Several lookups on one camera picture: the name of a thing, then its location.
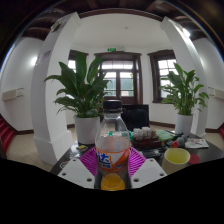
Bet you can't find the small grey round object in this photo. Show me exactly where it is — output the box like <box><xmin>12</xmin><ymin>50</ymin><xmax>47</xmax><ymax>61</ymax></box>
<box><xmin>176</xmin><ymin>134</ymin><xmax>189</xmax><ymax>148</ymax></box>

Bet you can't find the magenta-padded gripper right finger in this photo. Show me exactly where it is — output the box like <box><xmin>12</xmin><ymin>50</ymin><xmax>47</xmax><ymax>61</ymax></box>
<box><xmin>125</xmin><ymin>147</ymin><xmax>168</xmax><ymax>190</ymax></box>

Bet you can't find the dark-framed window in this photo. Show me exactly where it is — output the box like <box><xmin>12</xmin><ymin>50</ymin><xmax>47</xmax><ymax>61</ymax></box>
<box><xmin>147</xmin><ymin>49</ymin><xmax>178</xmax><ymax>104</ymax></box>
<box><xmin>68</xmin><ymin>49</ymin><xmax>89</xmax><ymax>73</ymax></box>

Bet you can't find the orange soda plastic bottle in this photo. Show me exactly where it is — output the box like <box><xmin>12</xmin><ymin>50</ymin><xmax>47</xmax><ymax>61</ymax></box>
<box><xmin>94</xmin><ymin>99</ymin><xmax>132</xmax><ymax>192</ymax></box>

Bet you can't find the paper notice on pillar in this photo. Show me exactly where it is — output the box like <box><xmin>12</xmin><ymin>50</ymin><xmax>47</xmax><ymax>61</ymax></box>
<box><xmin>35</xmin><ymin>49</ymin><xmax>53</xmax><ymax>66</ymax></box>

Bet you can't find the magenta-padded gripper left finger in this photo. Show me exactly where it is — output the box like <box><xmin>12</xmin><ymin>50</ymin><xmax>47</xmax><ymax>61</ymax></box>
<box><xmin>57</xmin><ymin>146</ymin><xmax>102</xmax><ymax>190</ymax></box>

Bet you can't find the white wall-mounted unit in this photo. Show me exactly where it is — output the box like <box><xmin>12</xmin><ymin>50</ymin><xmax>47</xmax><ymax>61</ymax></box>
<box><xmin>208</xmin><ymin>87</ymin><xmax>224</xmax><ymax>101</ymax></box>
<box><xmin>1</xmin><ymin>87</ymin><xmax>25</xmax><ymax>102</ymax></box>

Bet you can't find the white booklet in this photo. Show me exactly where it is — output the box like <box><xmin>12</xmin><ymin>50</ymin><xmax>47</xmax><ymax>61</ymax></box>
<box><xmin>184</xmin><ymin>138</ymin><xmax>210</xmax><ymax>150</ymax></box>

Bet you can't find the potted plant in white pot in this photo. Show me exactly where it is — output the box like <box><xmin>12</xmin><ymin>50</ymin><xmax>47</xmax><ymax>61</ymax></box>
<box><xmin>159</xmin><ymin>62</ymin><xmax>210</xmax><ymax>136</ymax></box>
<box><xmin>44</xmin><ymin>51</ymin><xmax>111</xmax><ymax>145</ymax></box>

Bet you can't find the green cloth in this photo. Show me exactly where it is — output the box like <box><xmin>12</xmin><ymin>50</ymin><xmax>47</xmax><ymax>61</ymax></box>
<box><xmin>155</xmin><ymin>129</ymin><xmax>175</xmax><ymax>142</ymax></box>

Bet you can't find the dark wooden double door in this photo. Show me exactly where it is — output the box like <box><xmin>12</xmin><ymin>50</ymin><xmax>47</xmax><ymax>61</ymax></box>
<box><xmin>94</xmin><ymin>51</ymin><xmax>144</xmax><ymax>105</ymax></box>

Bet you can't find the bright wall lamp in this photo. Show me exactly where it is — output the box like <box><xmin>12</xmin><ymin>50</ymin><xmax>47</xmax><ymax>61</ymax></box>
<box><xmin>181</xmin><ymin>27</ymin><xmax>192</xmax><ymax>38</ymax></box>

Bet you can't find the pale yellow cup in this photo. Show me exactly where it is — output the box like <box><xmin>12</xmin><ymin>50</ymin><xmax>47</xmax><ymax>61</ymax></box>
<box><xmin>161</xmin><ymin>147</ymin><xmax>192</xmax><ymax>176</ymax></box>

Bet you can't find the small yellow black item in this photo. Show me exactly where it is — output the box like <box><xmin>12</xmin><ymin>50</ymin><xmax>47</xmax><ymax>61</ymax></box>
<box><xmin>76</xmin><ymin>144</ymin><xmax>89</xmax><ymax>153</ymax></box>

